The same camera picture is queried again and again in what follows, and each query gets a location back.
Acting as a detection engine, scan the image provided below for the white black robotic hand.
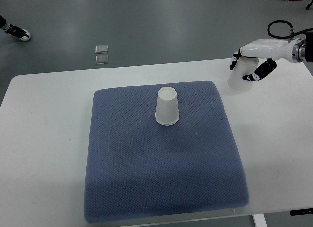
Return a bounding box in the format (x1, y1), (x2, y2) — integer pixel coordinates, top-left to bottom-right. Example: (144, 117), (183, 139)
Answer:
(230, 39), (302, 81)

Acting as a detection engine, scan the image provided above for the white paper cup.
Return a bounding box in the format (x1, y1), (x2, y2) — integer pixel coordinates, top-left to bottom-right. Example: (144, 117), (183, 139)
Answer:
(227, 57), (259, 93)
(155, 86), (180, 126)

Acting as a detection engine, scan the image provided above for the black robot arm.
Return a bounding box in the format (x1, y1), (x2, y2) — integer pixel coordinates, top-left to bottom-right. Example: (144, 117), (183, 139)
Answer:
(292, 28), (313, 63)

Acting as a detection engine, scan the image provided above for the black tripod foot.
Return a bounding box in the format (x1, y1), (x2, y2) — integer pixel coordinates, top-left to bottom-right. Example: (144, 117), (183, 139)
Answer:
(306, 0), (313, 10)

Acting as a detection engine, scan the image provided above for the white paper cup on mat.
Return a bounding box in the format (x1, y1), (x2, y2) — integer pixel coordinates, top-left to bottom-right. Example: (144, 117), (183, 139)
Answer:
(155, 86), (180, 126)

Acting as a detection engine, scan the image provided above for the black table control panel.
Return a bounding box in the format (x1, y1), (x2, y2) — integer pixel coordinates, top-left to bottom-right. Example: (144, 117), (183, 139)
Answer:
(290, 208), (313, 216)

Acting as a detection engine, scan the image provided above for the white table leg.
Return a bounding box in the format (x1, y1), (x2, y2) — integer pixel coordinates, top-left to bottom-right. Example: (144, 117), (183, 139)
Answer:
(252, 214), (267, 227)

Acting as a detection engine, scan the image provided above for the upper clear floor plate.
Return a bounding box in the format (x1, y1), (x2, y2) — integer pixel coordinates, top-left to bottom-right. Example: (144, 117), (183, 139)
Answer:
(95, 45), (108, 54)

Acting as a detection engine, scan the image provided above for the clear floor plate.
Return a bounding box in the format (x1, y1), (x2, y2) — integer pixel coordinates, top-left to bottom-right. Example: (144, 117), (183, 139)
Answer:
(95, 45), (108, 54)
(95, 54), (109, 65)

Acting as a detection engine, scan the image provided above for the lower clear floor plate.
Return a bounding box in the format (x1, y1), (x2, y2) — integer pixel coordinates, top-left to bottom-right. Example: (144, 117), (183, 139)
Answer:
(95, 54), (109, 65)

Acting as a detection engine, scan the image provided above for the blue textured cushion mat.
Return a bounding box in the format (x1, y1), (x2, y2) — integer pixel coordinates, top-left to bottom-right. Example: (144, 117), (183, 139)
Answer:
(84, 81), (249, 223)

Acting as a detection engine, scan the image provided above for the person in dark trousers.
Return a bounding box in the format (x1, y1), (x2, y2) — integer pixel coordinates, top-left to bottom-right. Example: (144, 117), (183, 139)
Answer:
(0, 16), (31, 42)

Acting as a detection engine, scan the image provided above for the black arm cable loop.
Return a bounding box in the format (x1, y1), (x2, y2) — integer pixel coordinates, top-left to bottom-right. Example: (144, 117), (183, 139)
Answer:
(267, 20), (313, 40)

